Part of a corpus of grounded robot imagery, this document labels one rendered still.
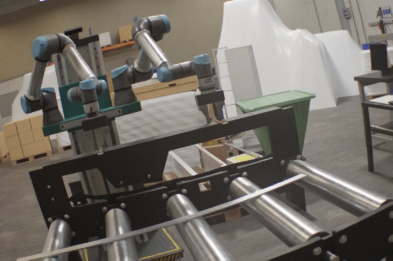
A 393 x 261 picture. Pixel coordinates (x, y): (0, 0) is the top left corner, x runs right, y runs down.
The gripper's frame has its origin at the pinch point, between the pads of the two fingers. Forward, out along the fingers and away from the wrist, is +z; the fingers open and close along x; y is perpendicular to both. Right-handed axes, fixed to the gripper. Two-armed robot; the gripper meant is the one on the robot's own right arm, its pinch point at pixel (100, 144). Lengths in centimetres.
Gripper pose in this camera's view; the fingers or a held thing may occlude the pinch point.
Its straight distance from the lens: 196.4
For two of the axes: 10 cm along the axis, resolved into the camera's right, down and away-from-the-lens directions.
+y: -2.3, -1.0, 9.7
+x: -9.5, 2.3, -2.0
